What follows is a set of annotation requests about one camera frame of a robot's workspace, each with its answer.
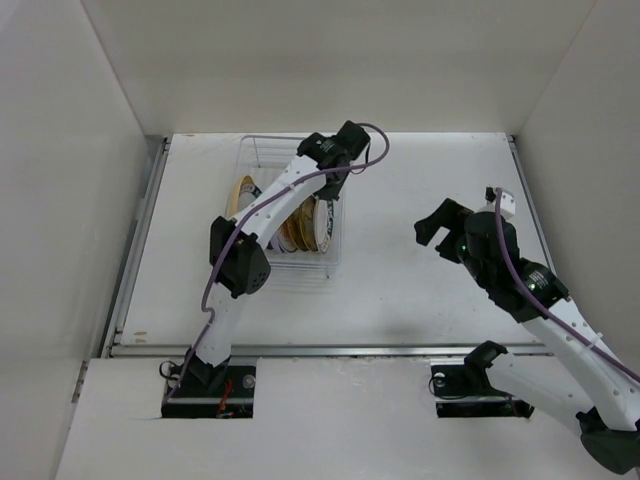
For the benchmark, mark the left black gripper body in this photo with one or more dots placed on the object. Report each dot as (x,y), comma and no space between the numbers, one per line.
(331,190)

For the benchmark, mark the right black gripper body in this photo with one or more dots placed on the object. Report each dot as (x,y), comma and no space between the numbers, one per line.
(473,265)

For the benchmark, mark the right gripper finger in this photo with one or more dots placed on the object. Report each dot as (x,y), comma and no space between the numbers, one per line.
(425,229)
(445,248)

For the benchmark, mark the green rim white plate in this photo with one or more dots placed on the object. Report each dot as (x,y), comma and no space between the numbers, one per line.
(323,220)

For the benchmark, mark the yellow patterned plate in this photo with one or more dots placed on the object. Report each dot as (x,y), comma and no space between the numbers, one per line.
(294,231)
(306,223)

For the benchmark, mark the orange sunburst white plate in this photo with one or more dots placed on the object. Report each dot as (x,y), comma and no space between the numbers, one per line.
(287,245)

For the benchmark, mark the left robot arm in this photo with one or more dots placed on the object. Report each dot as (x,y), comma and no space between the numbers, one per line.
(240,266)

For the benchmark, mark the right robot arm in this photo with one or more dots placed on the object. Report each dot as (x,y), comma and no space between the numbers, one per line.
(600,403)

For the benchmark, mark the white wire dish rack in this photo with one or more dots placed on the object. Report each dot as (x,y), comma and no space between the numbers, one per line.
(305,265)

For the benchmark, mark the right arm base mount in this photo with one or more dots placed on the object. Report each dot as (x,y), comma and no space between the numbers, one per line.
(456,397)

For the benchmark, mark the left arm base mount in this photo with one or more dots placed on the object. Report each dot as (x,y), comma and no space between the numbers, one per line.
(232,399)

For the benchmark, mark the aluminium table edge rail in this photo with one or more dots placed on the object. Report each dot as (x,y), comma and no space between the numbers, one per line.
(381,293)

